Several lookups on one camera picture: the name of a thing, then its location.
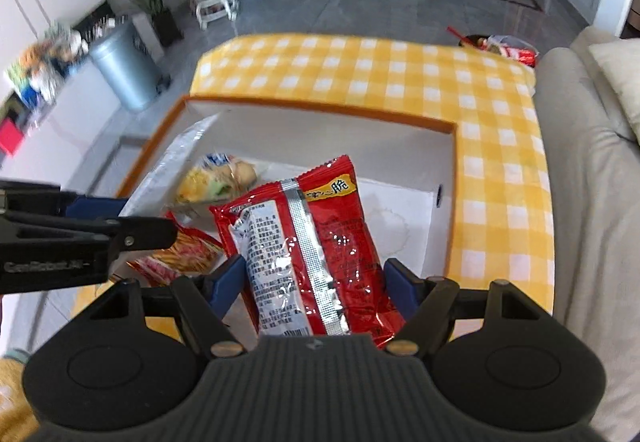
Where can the orange cardboard box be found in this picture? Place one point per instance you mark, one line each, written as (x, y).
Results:
(375, 162)

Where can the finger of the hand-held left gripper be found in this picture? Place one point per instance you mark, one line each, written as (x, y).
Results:
(150, 232)
(95, 207)

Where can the red yellow snack packet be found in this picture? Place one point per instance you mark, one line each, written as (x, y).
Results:
(190, 252)

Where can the red box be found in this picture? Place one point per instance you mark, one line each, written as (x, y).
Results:
(10, 137)

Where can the grey sofa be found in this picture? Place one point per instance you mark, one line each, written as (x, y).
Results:
(590, 247)

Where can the silver pedal trash bin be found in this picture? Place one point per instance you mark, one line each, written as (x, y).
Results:
(125, 67)

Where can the white yellow chips packet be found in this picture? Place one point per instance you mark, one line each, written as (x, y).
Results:
(200, 187)

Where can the cream pillow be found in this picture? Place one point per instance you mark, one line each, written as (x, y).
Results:
(620, 82)

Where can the white low cabinet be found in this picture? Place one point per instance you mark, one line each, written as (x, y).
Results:
(65, 132)

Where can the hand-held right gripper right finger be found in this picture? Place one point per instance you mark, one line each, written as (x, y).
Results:
(402, 289)

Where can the small bin with wrappers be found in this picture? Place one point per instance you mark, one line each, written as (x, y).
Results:
(500, 49)

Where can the small white stool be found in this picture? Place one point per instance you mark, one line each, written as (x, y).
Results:
(215, 4)

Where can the long white snack packet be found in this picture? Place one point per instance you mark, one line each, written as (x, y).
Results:
(170, 162)

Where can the plush toy bouquet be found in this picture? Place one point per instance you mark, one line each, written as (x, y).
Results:
(45, 67)

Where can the large red snack packet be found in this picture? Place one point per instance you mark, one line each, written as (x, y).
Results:
(340, 242)

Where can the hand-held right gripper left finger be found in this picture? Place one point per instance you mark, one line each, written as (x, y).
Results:
(227, 287)

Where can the yellow checkered tablecloth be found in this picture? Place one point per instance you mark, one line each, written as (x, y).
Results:
(500, 147)

